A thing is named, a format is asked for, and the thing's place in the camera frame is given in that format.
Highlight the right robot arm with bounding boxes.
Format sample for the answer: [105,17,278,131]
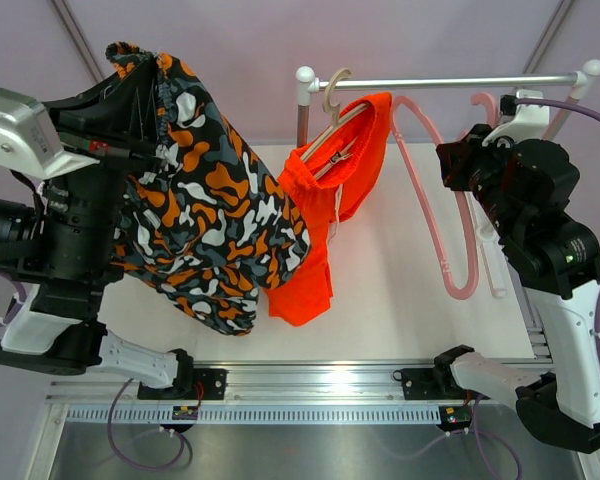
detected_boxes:
[432,124,600,454]

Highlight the orange shorts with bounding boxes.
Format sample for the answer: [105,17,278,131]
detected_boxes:
[267,92,392,327]

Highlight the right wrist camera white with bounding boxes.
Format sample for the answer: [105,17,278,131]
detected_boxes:
[482,89,550,147]

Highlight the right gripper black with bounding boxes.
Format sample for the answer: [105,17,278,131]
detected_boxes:
[438,124,524,240]

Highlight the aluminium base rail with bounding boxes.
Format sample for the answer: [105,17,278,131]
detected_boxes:
[44,362,556,426]

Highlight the camouflage patterned shorts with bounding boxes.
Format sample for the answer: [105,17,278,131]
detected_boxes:
[105,42,311,336]

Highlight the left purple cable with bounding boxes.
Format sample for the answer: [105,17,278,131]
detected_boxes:
[0,279,194,471]

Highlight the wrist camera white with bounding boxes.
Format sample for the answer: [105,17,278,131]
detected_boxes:
[0,88,99,180]
[482,89,550,147]

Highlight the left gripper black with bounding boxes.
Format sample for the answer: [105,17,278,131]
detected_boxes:
[26,56,163,284]

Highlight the silver clothes rack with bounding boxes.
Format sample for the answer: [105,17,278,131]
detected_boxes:
[295,59,600,296]

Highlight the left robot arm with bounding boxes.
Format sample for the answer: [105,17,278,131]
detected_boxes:
[0,60,195,399]

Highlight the beige hanger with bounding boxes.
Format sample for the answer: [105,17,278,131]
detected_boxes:
[296,67,367,180]

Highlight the pink hanger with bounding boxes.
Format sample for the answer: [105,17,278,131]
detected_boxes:
[389,91,571,300]

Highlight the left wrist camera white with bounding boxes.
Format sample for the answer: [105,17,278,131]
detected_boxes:
[0,88,99,180]

